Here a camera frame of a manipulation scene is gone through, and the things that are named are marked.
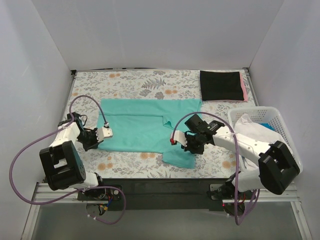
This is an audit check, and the floral table cloth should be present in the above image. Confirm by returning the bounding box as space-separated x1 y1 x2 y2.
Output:
66 70 254 179

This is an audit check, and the blue t shirt in basket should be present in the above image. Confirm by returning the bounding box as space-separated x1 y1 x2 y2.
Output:
260 123 275 131

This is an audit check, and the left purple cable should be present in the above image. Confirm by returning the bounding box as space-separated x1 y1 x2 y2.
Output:
9 95 127 225

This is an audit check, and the white plastic basket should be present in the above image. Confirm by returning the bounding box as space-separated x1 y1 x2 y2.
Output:
227 106 303 172

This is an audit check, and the white t shirt in basket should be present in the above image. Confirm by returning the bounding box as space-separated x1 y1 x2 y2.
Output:
232 113 294 176

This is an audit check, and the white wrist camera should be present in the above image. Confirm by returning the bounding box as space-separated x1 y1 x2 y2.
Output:
96 127 113 142
169 130 187 147

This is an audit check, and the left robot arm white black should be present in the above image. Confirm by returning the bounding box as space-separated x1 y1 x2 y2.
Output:
39 112 105 191

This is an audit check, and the aluminium front rail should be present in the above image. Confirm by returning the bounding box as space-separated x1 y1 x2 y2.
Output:
31 181 301 205

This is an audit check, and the folded pink t shirt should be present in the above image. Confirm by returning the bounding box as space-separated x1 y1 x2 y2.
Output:
239 72 248 102

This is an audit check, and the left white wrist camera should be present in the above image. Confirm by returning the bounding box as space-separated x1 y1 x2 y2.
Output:
96 127 113 142

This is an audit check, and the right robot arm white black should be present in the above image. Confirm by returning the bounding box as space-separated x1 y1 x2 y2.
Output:
171 114 302 198

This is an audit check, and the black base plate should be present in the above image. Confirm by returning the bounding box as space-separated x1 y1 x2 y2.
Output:
76 178 257 212

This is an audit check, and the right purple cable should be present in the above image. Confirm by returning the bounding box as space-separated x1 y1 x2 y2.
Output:
170 111 261 226

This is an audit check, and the folded black t shirt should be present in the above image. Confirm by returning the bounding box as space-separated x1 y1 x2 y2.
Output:
199 70 247 102

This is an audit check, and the purple cable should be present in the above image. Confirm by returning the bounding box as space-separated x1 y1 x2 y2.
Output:
170 111 261 226
9 95 127 225

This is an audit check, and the teal t shirt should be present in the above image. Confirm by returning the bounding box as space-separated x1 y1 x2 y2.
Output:
97 98 202 169

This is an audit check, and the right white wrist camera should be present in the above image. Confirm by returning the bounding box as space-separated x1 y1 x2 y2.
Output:
169 130 187 147

